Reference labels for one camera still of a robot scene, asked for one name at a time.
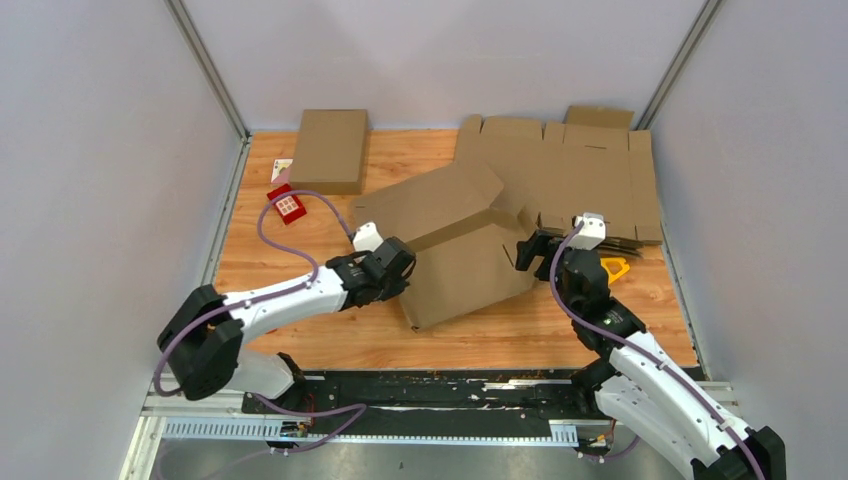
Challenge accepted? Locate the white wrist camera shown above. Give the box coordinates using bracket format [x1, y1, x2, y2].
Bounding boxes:
[352, 222, 384, 252]
[569, 212, 607, 250]

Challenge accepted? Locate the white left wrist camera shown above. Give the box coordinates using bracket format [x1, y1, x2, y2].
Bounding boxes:
[352, 222, 384, 252]

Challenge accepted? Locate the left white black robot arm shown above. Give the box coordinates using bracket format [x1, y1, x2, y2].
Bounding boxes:
[154, 237, 417, 413]

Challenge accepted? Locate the stack of flat cardboard sheets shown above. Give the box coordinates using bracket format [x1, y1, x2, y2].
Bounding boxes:
[454, 105, 664, 245]

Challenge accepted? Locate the red plastic window block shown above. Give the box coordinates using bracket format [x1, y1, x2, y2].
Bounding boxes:
[266, 183, 307, 225]

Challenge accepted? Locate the closed brown cardboard box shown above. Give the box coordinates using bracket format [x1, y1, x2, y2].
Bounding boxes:
[290, 109, 370, 195]

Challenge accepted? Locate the playing card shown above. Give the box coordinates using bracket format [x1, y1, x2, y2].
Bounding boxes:
[271, 158, 293, 185]

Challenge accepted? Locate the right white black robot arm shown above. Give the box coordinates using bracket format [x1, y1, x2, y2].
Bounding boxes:
[514, 222, 788, 479]

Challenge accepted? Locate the yellow plastic triangle block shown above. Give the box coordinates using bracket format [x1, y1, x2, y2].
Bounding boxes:
[600, 257, 631, 285]

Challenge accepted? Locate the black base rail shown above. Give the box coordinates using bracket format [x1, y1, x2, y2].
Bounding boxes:
[271, 369, 610, 438]

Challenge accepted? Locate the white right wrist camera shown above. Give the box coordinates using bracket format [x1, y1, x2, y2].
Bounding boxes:
[569, 212, 607, 250]

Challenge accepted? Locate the brown cardboard box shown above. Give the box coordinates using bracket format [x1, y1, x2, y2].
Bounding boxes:
[290, 109, 370, 195]
[351, 161, 536, 329]

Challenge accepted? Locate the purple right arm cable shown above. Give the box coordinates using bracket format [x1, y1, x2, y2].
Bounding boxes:
[548, 221, 770, 480]

